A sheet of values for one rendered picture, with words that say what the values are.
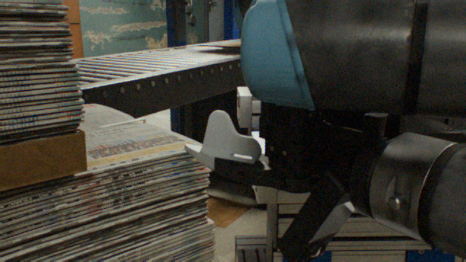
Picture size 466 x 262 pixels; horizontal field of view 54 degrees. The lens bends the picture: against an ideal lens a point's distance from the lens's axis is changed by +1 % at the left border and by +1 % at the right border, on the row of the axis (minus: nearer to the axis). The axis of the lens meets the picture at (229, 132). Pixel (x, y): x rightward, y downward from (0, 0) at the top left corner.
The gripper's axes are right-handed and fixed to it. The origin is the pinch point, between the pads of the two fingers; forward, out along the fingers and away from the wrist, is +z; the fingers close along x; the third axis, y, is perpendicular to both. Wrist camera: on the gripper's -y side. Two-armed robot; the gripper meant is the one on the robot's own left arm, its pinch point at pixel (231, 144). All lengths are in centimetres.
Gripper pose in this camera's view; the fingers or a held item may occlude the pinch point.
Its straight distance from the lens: 51.5
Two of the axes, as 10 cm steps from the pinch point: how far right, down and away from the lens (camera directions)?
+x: -7.8, 1.7, -6.0
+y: 0.0, -9.6, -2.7
